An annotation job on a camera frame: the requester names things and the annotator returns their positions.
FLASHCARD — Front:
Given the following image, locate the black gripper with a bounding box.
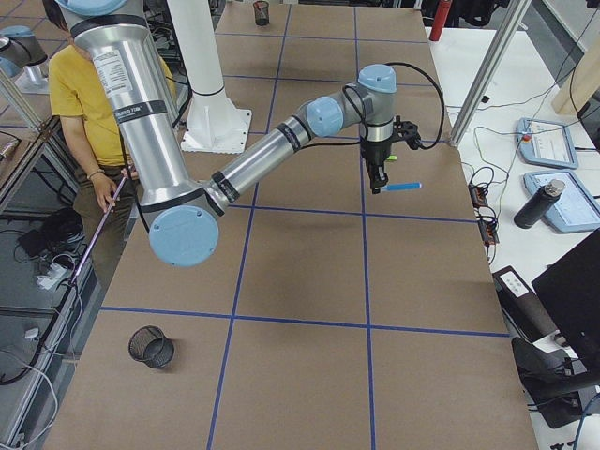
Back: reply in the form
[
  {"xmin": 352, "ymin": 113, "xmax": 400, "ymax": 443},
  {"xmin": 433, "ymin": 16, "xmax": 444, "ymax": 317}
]
[{"xmin": 360, "ymin": 138, "xmax": 393, "ymax": 194}]

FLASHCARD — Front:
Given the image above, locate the blue highlighter pen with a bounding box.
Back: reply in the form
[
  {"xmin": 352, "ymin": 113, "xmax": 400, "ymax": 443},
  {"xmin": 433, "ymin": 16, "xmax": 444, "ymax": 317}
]
[{"xmin": 381, "ymin": 182, "xmax": 422, "ymax": 192}]

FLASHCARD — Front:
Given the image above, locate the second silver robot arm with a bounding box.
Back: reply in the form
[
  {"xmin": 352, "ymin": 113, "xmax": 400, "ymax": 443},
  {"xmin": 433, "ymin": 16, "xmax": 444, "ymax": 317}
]
[{"xmin": 1, "ymin": 25, "xmax": 49, "ymax": 95}]

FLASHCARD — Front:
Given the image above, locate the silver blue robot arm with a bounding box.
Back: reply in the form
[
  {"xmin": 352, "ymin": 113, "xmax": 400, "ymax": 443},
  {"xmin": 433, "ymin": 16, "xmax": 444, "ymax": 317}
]
[{"xmin": 59, "ymin": 1, "xmax": 397, "ymax": 266}]

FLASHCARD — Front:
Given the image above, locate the orange circuit board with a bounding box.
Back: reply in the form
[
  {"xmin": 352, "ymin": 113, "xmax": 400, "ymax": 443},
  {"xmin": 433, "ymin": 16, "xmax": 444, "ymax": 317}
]
[{"xmin": 468, "ymin": 183, "xmax": 500, "ymax": 248}]

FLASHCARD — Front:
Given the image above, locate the black water bottle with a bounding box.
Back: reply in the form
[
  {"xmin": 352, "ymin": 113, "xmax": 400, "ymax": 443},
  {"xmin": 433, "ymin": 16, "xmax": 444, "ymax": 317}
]
[{"xmin": 513, "ymin": 179, "xmax": 566, "ymax": 229}]

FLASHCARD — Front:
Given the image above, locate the blue teach pendant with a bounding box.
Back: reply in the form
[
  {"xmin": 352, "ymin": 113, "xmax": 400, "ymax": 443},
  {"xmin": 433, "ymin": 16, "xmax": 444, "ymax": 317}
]
[
  {"xmin": 516, "ymin": 117, "xmax": 578, "ymax": 170},
  {"xmin": 523, "ymin": 169, "xmax": 599, "ymax": 233}
]

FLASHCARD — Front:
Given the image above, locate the red bottle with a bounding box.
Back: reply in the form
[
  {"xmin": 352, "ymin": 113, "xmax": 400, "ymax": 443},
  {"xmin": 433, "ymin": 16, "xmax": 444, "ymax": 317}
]
[{"xmin": 428, "ymin": 0, "xmax": 453, "ymax": 42}]

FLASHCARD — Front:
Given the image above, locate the far black mesh cup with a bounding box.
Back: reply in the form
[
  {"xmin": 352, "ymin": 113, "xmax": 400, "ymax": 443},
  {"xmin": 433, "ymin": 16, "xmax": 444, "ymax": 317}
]
[{"xmin": 252, "ymin": 0, "xmax": 270, "ymax": 26}]

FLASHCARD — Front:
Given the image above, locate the black monitor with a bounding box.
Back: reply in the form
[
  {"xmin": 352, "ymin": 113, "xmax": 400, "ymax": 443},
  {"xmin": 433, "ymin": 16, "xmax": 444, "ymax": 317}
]
[{"xmin": 532, "ymin": 231, "xmax": 599, "ymax": 369}]

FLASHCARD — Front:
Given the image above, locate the person in yellow shirt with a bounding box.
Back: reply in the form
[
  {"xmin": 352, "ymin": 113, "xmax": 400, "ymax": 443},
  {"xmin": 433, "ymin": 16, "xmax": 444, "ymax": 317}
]
[{"xmin": 42, "ymin": 0, "xmax": 178, "ymax": 263}]

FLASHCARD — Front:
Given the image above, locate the black mesh pen cup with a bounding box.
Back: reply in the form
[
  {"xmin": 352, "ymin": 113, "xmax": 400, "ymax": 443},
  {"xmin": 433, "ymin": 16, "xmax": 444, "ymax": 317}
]
[{"xmin": 127, "ymin": 325, "xmax": 174, "ymax": 368}]

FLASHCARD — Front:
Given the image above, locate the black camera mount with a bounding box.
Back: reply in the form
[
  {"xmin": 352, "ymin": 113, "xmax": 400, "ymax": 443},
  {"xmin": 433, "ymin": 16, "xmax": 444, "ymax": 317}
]
[{"xmin": 392, "ymin": 115, "xmax": 422, "ymax": 150}]

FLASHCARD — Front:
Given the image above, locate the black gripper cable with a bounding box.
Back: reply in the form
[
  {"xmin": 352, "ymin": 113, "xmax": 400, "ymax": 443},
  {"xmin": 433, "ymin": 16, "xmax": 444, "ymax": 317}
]
[{"xmin": 341, "ymin": 62, "xmax": 446, "ymax": 151}]

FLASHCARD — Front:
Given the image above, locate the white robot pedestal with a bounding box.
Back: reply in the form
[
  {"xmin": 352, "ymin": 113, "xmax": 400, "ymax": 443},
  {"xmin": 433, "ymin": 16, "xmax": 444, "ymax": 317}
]
[{"xmin": 167, "ymin": 0, "xmax": 252, "ymax": 154}]

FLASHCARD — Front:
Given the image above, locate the aluminium frame post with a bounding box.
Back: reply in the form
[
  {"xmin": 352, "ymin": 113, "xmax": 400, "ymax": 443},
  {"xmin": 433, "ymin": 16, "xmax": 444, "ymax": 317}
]
[{"xmin": 449, "ymin": 0, "xmax": 532, "ymax": 147}]

